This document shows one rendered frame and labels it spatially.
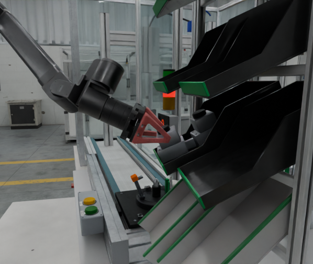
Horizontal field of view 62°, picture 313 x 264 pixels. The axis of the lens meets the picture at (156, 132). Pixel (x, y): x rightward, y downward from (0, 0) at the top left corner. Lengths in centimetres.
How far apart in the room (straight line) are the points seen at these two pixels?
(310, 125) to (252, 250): 20
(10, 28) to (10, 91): 848
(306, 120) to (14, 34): 69
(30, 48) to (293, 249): 68
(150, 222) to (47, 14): 874
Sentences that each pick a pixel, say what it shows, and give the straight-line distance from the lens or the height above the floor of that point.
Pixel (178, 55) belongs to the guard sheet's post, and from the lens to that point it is 106.
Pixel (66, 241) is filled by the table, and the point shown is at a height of 86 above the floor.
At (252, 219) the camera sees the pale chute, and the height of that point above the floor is 113.
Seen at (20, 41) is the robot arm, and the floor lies 147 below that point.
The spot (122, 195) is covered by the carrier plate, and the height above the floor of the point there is 97.
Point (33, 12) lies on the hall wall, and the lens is 931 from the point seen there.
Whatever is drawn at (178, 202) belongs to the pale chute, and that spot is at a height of 107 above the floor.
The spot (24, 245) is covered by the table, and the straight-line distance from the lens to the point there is 100.
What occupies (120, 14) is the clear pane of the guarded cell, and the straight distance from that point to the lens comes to 222.
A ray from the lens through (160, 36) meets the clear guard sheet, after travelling 124.
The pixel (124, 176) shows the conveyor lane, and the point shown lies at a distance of 131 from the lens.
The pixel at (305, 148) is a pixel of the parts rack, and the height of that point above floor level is 128.
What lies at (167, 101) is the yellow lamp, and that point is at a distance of 103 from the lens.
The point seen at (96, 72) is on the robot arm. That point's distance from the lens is 59.
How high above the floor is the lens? 137
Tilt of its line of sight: 11 degrees down
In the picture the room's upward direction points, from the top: straight up
